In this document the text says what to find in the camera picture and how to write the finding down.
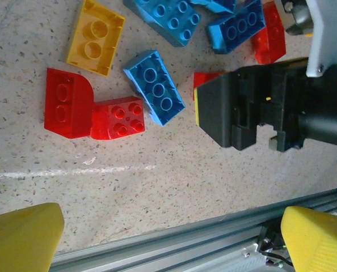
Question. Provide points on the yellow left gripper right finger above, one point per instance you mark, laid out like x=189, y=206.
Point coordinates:
x=319, y=243

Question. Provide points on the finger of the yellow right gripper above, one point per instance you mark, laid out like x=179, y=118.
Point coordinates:
x=197, y=107

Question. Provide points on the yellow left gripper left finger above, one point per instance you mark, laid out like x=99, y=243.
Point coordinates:
x=18, y=241

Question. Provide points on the red long lego brick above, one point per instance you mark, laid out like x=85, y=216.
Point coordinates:
x=270, y=42
x=205, y=79

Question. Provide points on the blue long lego brick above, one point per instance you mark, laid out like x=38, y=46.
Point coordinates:
x=236, y=28
x=168, y=22
x=157, y=90

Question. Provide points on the red curved lego brick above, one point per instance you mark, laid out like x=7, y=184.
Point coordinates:
x=77, y=119

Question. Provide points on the yellow curved lego brick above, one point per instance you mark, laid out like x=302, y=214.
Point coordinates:
x=83, y=58

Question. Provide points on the red square lego brick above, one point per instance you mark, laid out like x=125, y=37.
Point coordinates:
x=111, y=124

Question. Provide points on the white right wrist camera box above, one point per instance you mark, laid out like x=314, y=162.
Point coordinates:
x=327, y=34

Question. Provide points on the aluminium frame rail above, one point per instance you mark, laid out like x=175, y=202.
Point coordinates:
x=185, y=241

